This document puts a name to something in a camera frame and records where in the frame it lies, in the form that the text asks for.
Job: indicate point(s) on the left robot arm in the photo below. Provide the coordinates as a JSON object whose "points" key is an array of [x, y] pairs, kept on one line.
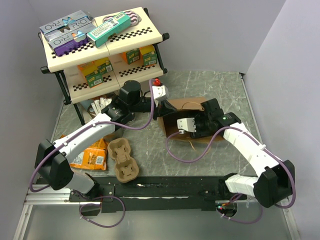
{"points": [[53, 159]]}

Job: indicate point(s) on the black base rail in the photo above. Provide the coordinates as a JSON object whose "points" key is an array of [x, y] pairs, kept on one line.
{"points": [[148, 193]]}

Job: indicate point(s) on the orange snack bag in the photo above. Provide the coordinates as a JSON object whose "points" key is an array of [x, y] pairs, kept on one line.
{"points": [[92, 158]]}

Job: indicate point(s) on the purple wavy round pack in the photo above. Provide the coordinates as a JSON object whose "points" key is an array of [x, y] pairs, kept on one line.
{"points": [[134, 17]]}

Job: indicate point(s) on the brown paper bag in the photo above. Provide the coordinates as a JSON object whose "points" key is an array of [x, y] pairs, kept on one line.
{"points": [[186, 108]]}

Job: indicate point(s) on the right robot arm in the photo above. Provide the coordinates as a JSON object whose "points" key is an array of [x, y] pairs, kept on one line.
{"points": [[275, 178]]}

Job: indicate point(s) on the cardboard cup carrier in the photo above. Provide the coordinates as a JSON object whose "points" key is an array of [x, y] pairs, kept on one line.
{"points": [[126, 167]]}

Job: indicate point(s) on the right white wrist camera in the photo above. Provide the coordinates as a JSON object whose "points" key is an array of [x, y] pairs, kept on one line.
{"points": [[186, 124]]}

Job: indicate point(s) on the yellow green box right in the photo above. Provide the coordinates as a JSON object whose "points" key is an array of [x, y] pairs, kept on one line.
{"points": [[148, 55]]}

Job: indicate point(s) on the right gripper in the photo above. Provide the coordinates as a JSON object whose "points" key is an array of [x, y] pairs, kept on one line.
{"points": [[199, 133]]}

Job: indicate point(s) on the orange green snack box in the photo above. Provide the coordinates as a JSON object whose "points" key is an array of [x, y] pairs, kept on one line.
{"points": [[86, 67]]}

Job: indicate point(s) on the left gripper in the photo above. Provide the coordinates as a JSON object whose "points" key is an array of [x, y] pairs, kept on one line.
{"points": [[165, 108]]}

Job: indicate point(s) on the silver blue RO box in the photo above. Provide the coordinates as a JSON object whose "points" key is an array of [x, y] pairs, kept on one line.
{"points": [[65, 21]]}

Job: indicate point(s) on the purple RO box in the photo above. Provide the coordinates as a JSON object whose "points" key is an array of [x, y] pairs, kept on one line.
{"points": [[71, 39]]}

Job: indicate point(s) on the cream three-tier shelf rack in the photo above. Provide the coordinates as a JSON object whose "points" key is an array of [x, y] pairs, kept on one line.
{"points": [[73, 85]]}

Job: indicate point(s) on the teal carton box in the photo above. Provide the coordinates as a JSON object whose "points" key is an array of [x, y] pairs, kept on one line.
{"points": [[113, 26]]}

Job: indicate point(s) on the orange green box right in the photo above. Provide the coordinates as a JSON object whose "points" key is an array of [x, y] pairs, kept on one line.
{"points": [[131, 56]]}

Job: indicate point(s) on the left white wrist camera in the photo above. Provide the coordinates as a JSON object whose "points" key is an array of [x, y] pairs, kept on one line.
{"points": [[160, 91]]}

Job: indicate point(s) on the yellow green snack box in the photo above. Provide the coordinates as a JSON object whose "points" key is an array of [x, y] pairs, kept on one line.
{"points": [[104, 66]]}

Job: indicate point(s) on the cup of straws and napkins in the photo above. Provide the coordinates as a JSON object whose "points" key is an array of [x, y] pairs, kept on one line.
{"points": [[97, 105]]}

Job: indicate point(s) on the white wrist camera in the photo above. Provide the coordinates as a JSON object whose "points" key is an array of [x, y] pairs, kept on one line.
{"points": [[160, 91], [186, 124]]}

